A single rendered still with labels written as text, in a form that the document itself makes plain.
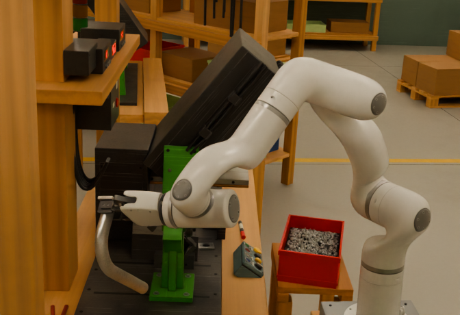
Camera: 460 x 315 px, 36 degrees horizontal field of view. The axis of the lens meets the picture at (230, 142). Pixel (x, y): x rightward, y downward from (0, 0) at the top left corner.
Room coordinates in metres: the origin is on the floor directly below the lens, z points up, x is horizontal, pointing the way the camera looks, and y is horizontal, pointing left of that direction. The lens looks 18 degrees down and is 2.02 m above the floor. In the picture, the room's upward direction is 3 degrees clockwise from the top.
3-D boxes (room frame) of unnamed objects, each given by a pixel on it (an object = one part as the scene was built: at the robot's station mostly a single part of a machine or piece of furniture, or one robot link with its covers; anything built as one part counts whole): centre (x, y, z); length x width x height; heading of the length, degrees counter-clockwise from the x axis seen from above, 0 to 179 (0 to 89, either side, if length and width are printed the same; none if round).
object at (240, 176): (2.36, 0.12, 1.11); 0.39 x 0.16 x 0.03; 91
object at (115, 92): (2.16, 0.43, 1.42); 0.17 x 0.12 x 0.15; 1
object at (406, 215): (1.76, -0.46, 1.22); 0.19 x 0.12 x 0.24; 36
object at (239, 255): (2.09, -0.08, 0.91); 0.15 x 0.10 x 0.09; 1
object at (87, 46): (1.98, 0.43, 1.59); 0.15 x 0.07 x 0.07; 1
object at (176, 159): (2.21, 0.16, 1.17); 0.13 x 0.12 x 0.20; 1
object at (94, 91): (2.27, 0.48, 1.52); 0.90 x 0.25 x 0.04; 1
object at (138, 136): (2.38, 0.36, 1.07); 0.30 x 0.18 x 0.34; 1
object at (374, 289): (1.78, -0.45, 1.00); 0.19 x 0.19 x 0.18
